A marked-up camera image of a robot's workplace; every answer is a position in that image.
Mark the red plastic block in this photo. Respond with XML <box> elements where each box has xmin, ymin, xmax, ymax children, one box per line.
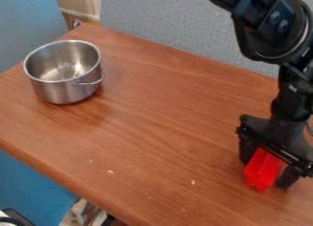
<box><xmin>243</xmin><ymin>147</ymin><xmax>286</xmax><ymax>192</ymax></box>

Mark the metal pot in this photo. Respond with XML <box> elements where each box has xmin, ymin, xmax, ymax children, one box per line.
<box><xmin>22</xmin><ymin>39</ymin><xmax>105</xmax><ymax>104</ymax></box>

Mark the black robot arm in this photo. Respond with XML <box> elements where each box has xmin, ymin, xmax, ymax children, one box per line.
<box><xmin>210</xmin><ymin>0</ymin><xmax>313</xmax><ymax>191</ymax></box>

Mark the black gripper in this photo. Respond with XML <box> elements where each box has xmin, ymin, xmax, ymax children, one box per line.
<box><xmin>235</xmin><ymin>114</ymin><xmax>313</xmax><ymax>189</ymax></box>

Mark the white frame under table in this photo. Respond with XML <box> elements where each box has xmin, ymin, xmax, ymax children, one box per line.
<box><xmin>58</xmin><ymin>199</ymin><xmax>107</xmax><ymax>226</ymax></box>

